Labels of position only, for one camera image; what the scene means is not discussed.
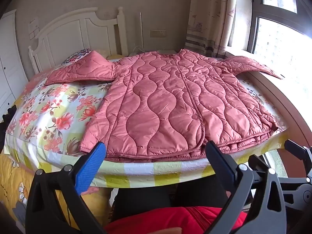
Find person's red jacket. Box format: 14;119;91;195
104;206;248;234

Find wooden window sill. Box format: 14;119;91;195
225;51;312;152

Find thin white pole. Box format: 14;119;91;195
139;12;144;53

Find floral bed sheet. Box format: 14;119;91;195
5;54;291;189

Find person's black pants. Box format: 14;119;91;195
113;175;232;216

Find window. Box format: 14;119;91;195
251;0;312;84

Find yellow pillow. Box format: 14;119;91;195
98;49;122;59

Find dark cloth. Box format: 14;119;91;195
0;104;16;152

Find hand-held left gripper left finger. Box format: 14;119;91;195
25;141;115;234

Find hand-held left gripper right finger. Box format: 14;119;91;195
205;140;287;234

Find yellow printed blanket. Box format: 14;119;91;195
0;148;115;226

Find white wardrobe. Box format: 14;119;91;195
0;10;29;117

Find printed striped curtain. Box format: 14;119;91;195
184;0;237;58

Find patterned pillow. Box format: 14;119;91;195
60;48;92;65

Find white wooden headboard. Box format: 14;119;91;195
28;6;129;74

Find wall switch panel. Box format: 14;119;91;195
28;18;40;40

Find person's left hand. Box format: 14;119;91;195
143;227;183;234

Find pink quilted jacket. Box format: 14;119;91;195
44;49;284;160

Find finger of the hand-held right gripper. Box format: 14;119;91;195
247;154;312;212
283;139;312;184

